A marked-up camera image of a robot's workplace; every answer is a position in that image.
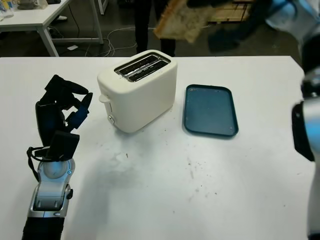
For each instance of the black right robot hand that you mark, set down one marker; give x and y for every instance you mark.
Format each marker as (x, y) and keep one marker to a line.
(260, 10)

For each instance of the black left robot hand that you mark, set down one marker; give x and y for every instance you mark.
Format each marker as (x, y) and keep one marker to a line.
(47, 122)

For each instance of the brown bread slice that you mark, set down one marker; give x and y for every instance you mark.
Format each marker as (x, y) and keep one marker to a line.
(180, 22)

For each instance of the white two-slot toaster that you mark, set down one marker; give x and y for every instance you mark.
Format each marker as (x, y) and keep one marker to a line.
(140, 100)

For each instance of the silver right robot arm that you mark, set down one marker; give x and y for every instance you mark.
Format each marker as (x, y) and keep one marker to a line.
(310, 125)

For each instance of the blue rectangular tray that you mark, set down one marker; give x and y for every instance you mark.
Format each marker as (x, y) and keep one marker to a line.
(210, 112)

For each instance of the wooden crates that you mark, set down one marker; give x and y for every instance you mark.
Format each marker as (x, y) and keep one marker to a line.
(225, 15)

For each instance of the white paper sheet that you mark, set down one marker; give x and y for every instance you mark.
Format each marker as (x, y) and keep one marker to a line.
(72, 48)

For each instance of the white office desk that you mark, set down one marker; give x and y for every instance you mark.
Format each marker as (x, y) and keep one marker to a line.
(30, 20)

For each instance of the person in black trousers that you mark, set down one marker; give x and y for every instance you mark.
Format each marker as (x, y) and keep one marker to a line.
(145, 25)

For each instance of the grey desk object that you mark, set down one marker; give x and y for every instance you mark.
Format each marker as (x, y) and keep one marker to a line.
(25, 5)

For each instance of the clear labelled cup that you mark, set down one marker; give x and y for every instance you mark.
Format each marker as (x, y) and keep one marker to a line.
(7, 8)

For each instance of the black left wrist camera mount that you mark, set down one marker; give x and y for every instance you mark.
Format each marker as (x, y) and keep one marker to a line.
(63, 146)

